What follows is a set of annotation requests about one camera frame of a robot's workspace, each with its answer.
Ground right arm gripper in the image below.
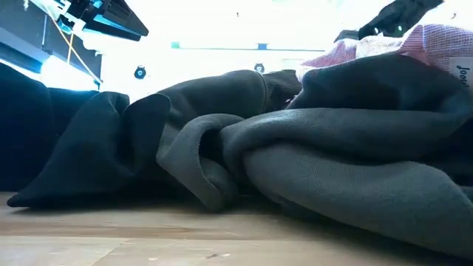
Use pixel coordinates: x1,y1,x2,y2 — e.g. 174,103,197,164
333,0,444,43

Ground pink garment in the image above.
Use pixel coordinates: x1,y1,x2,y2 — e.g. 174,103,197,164
295,23,473,89

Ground grey-beige sweatshirt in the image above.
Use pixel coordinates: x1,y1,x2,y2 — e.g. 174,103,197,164
6,52,473,260

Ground large black garment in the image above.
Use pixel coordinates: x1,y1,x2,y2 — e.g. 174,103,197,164
0,61,101,194

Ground long ceiling light bar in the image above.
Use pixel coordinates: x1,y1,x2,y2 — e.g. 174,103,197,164
170,41,327,53

